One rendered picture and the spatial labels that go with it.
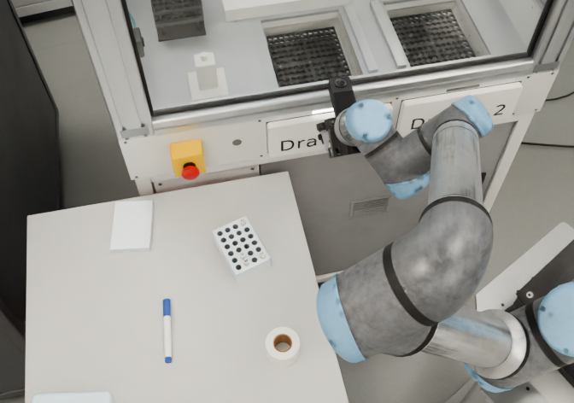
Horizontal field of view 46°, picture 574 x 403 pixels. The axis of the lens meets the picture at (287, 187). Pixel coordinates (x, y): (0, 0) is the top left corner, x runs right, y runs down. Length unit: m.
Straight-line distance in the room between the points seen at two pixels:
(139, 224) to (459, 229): 0.89
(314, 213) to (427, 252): 1.08
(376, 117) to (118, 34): 0.49
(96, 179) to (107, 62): 1.36
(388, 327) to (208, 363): 0.62
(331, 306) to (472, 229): 0.20
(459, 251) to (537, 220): 1.78
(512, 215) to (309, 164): 1.10
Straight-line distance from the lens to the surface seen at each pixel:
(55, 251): 1.59
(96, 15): 1.25
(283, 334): 1.37
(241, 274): 1.45
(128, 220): 1.57
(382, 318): 0.85
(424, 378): 2.23
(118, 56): 1.31
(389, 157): 1.19
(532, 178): 2.71
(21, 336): 1.87
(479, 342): 1.08
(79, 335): 1.48
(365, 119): 1.17
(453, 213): 0.86
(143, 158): 1.54
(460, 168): 0.98
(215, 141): 1.52
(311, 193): 1.79
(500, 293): 1.53
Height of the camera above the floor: 2.07
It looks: 55 degrees down
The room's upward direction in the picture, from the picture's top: straight up
